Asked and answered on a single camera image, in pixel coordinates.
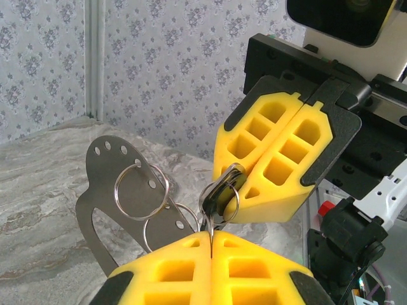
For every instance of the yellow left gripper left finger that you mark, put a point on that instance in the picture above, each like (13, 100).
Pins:
(146, 265)

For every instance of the small silver keyring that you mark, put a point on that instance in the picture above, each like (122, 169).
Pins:
(237, 203)

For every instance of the black headed key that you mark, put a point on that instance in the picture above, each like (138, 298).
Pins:
(219, 193)

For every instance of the large silver keyring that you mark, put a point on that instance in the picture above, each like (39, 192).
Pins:
(115, 192)

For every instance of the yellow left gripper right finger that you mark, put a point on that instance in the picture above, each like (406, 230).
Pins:
(273, 263)

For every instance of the aluminium frame post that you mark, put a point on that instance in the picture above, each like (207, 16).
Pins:
(94, 57)

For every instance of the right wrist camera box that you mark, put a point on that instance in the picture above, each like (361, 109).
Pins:
(337, 19)

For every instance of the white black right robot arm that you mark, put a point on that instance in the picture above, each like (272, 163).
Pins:
(392, 193)

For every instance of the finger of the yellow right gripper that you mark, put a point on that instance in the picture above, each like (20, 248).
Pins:
(270, 203)
(233, 139)

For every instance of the metal key holder plate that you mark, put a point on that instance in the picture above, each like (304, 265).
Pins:
(101, 171)

